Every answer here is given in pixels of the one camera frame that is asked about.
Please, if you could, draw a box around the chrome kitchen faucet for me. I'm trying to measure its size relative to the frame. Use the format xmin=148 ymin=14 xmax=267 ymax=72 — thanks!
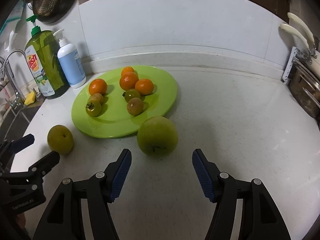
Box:
xmin=1 ymin=49 xmax=25 ymax=109

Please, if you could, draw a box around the yellow sponge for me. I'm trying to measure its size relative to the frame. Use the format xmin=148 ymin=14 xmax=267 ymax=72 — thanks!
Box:
xmin=24 ymin=91 xmax=36 ymax=106

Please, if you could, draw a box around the steel kitchen sink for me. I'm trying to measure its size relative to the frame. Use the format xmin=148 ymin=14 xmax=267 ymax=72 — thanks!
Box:
xmin=1 ymin=107 xmax=40 ymax=142

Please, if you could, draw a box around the green dish soap bottle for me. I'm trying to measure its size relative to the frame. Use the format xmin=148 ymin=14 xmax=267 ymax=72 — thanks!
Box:
xmin=24 ymin=15 xmax=69 ymax=99

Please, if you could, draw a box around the small green tomato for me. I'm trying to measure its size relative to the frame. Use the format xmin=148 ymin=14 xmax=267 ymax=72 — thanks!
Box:
xmin=123 ymin=89 xmax=141 ymax=102

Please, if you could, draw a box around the person's left hand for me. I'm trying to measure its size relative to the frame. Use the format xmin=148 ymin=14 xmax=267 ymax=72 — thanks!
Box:
xmin=16 ymin=213 xmax=26 ymax=229

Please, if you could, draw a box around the cream pan handle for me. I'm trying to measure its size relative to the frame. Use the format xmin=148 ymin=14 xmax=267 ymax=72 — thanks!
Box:
xmin=280 ymin=23 xmax=310 ymax=52
xmin=287 ymin=12 xmax=316 ymax=48

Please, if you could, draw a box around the green plate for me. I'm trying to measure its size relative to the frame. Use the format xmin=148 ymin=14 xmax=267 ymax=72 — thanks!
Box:
xmin=71 ymin=65 xmax=177 ymax=138

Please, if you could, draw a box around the small brownish fruit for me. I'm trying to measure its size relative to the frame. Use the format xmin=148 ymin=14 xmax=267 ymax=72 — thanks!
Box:
xmin=88 ymin=93 xmax=104 ymax=105

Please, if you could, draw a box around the stainless steel pot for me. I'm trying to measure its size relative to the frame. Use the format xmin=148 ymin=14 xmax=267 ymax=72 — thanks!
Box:
xmin=288 ymin=57 xmax=319 ymax=120

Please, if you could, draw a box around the green apple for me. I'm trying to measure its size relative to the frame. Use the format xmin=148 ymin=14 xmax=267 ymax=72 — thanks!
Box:
xmin=137 ymin=116 xmax=178 ymax=156

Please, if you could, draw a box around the large orange mandarin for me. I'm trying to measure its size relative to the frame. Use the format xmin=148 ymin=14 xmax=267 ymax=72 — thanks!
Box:
xmin=119 ymin=72 xmax=139 ymax=91

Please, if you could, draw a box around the small orange mandarin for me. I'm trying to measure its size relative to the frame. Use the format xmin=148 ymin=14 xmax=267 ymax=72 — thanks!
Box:
xmin=88 ymin=79 xmax=107 ymax=95

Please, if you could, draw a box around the yellow-green pear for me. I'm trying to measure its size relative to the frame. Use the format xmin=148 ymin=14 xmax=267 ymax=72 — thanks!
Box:
xmin=47 ymin=125 xmax=74 ymax=155

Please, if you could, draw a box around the green tomato with stem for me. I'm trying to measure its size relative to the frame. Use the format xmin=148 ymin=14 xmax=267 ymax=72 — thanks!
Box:
xmin=85 ymin=101 xmax=101 ymax=117

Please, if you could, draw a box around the black frying pan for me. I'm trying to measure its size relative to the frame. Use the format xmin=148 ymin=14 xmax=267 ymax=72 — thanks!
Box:
xmin=37 ymin=0 xmax=75 ymax=24

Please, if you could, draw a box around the small greenish-brown fruit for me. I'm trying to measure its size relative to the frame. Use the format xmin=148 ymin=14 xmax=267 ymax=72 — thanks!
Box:
xmin=127 ymin=98 xmax=144 ymax=116

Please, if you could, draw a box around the white blue pump bottle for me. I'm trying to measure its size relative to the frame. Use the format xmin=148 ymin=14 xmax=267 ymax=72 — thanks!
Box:
xmin=53 ymin=29 xmax=86 ymax=89

